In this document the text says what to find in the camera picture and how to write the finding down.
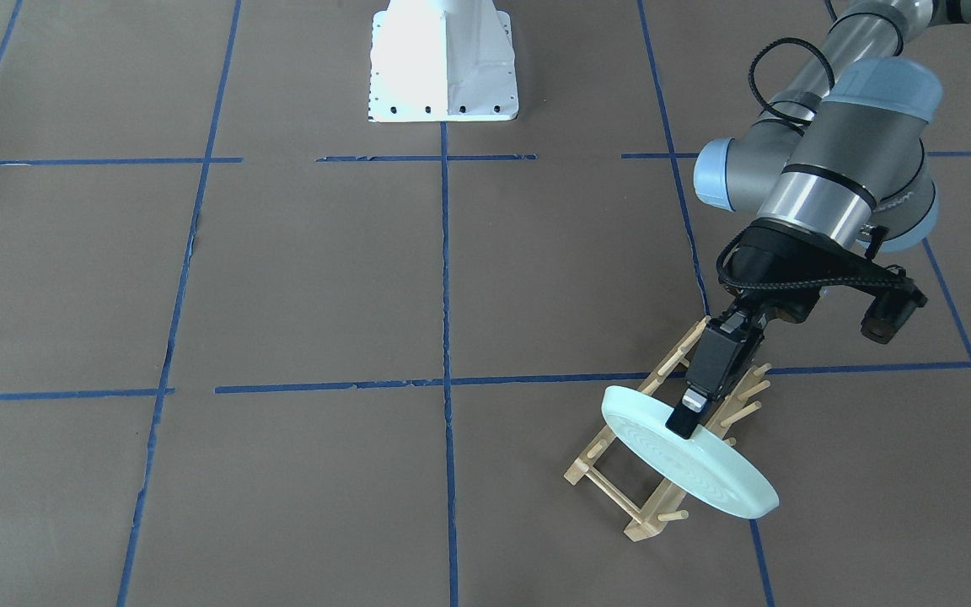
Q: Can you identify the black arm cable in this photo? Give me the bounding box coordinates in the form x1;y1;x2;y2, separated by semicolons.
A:
747;38;836;127

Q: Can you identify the wooden dish rack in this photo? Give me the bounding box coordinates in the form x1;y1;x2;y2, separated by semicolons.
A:
564;318;780;542

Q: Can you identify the light green plate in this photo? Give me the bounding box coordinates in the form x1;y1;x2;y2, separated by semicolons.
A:
600;385;780;519

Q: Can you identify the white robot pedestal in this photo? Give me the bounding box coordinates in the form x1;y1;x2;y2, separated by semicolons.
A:
367;1;520;123

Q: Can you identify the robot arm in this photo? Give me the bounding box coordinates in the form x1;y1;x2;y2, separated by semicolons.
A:
664;1;971;439

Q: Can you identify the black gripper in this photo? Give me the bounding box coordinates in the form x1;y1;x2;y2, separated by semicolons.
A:
666;219;832;439

